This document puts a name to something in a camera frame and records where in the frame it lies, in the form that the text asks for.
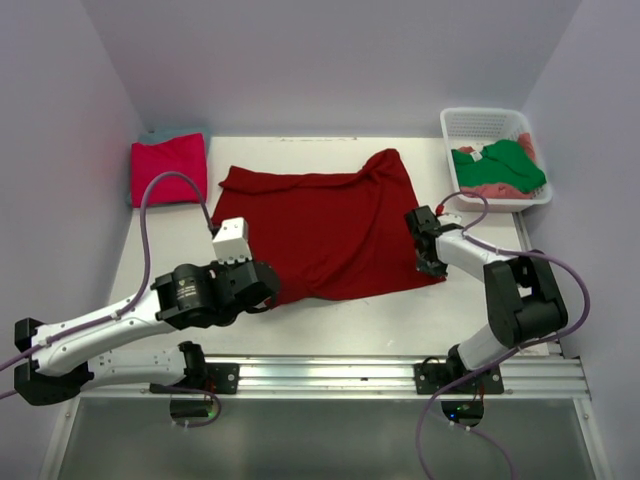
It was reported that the dark red t shirt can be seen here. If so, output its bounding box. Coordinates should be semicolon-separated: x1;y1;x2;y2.
213;149;443;305

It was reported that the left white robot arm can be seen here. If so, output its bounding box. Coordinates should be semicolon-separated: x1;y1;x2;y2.
13;261;280;406

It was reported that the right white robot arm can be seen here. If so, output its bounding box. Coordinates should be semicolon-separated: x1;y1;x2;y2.
405;206;568;393

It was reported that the salmon pink t shirt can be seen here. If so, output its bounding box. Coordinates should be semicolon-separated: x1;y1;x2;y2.
459;133;539;200

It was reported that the green t shirt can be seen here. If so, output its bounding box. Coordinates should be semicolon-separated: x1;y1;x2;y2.
451;140;547;195

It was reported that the white plastic basket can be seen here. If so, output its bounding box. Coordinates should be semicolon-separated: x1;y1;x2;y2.
440;107;552;212

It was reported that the folded pink t shirt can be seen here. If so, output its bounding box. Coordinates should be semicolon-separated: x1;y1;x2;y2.
130;132;209;208

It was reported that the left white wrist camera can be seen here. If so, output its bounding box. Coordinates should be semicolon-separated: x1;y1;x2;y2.
212;217;253;265

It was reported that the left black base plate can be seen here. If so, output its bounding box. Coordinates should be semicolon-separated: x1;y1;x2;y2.
187;362;240;395

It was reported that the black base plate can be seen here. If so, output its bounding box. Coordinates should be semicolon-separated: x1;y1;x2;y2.
413;356;505;396
187;362;240;395

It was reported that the aluminium mounting rail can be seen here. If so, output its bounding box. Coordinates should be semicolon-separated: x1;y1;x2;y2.
79;353;591;400

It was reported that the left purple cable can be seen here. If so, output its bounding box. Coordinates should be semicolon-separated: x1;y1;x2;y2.
0;171;219;401

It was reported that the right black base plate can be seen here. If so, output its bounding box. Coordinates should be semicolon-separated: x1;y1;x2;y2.
413;356;505;396

